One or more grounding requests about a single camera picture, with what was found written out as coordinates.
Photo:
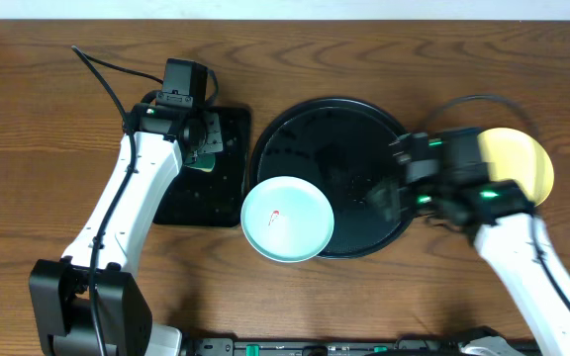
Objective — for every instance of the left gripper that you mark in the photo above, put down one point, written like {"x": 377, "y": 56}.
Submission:
{"x": 208, "y": 136}

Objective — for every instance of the rectangular black tray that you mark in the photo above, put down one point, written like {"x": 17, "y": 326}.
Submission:
{"x": 212, "y": 199}

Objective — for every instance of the round black tray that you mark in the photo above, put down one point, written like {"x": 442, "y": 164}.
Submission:
{"x": 342, "y": 146}

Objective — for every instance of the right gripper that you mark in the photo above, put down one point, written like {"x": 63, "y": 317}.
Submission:
{"x": 403, "y": 192}

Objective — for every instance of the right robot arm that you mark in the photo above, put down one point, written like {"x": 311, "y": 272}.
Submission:
{"x": 487, "y": 186}

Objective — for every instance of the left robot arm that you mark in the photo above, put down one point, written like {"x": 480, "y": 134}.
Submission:
{"x": 88, "y": 302}

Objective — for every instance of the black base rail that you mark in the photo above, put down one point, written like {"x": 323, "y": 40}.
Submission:
{"x": 487, "y": 345}

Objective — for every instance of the green yellow sponge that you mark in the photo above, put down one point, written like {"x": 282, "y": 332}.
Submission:
{"x": 203, "y": 162}

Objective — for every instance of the yellow plate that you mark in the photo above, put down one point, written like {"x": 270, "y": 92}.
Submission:
{"x": 514, "y": 155}

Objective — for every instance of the mint plate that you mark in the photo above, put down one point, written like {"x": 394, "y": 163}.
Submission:
{"x": 287, "y": 219}

